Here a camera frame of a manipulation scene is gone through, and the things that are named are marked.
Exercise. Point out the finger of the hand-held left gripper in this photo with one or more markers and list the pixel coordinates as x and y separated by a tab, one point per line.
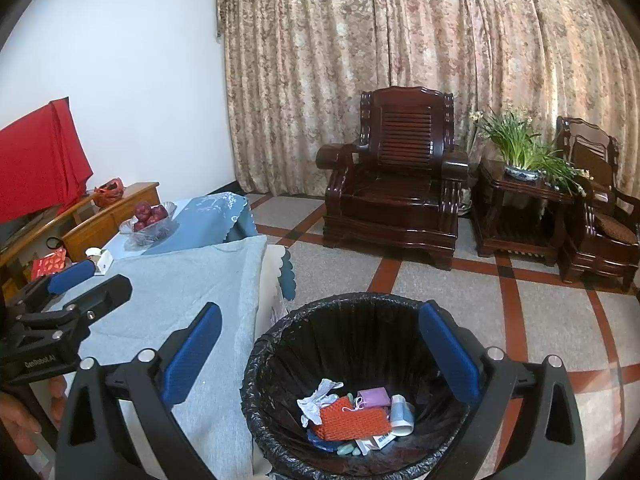
107	292
72	275

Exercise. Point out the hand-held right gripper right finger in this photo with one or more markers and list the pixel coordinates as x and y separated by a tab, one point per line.
447	355

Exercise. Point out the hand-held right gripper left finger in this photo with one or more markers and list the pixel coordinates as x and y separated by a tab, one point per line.
192	355

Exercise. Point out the crushed white paper cup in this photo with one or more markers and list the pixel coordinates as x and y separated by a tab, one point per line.
402	412

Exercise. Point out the pink face mask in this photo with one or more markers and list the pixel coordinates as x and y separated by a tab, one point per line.
374	397

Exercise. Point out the trash bin with black liner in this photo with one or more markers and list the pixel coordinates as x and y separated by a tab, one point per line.
360	340

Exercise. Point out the orange foam net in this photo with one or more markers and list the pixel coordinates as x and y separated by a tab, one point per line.
355	420

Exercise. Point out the white tissue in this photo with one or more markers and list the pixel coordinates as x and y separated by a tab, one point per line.
317	402

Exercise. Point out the person's left hand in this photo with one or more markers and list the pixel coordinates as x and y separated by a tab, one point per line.
15	420

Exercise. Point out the red patterned packet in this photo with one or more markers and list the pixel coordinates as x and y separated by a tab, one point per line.
50	264

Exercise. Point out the white gold tissue box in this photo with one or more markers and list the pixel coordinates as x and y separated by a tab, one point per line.
102	260

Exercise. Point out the black television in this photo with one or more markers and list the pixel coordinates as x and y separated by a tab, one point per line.
20	231

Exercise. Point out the glass fruit bowl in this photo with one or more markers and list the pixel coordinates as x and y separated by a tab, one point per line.
150	237

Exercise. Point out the grey table cloth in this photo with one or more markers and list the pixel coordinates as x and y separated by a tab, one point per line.
200	285

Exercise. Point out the red apple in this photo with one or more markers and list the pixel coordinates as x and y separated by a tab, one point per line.
140	225
142	208
160	212

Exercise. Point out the red plastic bag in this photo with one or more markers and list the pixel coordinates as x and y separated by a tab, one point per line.
109	192

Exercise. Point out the wooden television cabinet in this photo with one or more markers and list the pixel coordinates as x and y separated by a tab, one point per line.
130	205

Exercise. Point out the cream scalloped table cover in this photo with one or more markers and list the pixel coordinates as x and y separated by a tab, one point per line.
274	270

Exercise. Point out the red cloth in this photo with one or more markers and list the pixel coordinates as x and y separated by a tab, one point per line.
40	160

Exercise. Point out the blue embroidered tablecloth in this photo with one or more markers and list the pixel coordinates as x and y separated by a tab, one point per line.
210	225

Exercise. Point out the dark wooden side table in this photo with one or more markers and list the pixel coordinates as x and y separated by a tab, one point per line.
520	215

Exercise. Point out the dark wooden slatted armchair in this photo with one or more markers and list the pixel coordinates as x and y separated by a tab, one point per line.
395	195

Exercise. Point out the brown seat cushion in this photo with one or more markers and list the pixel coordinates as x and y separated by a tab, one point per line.
615	228

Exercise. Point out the potted green plant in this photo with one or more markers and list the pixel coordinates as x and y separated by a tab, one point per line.
520	145

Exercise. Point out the dark wooden cushioned armchair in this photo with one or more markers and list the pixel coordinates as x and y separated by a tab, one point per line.
590	160

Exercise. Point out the beige floral curtain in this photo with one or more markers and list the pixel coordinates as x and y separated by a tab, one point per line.
425	60

